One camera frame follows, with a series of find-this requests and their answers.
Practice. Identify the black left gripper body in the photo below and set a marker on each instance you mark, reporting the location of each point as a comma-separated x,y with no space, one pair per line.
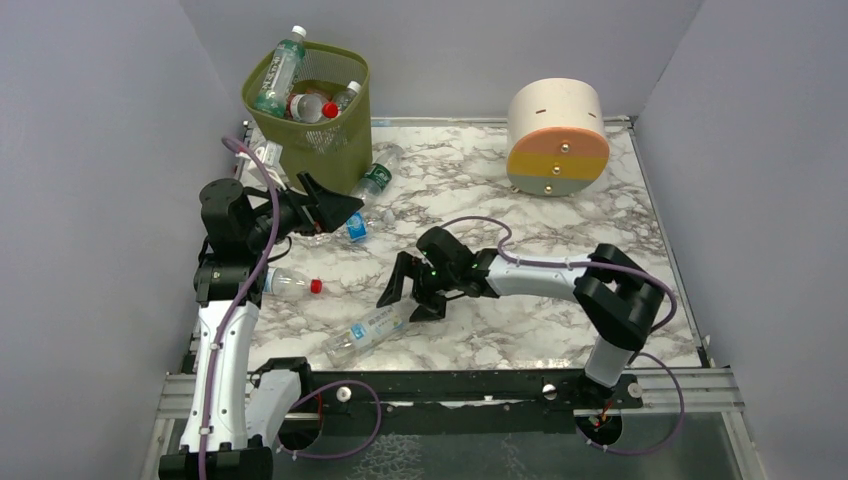
307,208

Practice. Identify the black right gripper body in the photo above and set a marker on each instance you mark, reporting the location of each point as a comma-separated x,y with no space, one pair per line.
420,285

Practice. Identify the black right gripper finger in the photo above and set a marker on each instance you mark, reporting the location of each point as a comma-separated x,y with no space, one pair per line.
429,308
402,269

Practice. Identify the clear bottle blue band label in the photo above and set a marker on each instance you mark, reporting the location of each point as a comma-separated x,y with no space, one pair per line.
358,228

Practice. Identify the clear bottle dark green label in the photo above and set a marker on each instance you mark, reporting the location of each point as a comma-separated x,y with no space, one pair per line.
378,176

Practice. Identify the clear bottle light blue label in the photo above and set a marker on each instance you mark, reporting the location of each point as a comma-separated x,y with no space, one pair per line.
364,334

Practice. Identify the clear bottle red blue label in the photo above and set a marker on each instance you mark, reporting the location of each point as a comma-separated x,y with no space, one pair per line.
290,285

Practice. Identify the green tea bottle white cap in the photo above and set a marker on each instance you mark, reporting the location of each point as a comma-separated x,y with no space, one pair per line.
279,79

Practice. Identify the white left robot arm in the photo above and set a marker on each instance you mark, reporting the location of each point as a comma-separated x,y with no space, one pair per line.
224,438

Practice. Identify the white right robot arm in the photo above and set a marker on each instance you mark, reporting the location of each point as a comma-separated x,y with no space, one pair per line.
619,298

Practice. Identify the green plastic waste bin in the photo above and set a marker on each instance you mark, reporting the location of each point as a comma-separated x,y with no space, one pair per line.
337,152

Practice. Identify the cream cylinder with coloured face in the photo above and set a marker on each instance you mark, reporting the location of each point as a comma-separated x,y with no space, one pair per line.
556,142

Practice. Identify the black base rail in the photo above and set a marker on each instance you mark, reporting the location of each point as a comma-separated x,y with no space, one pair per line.
451,402

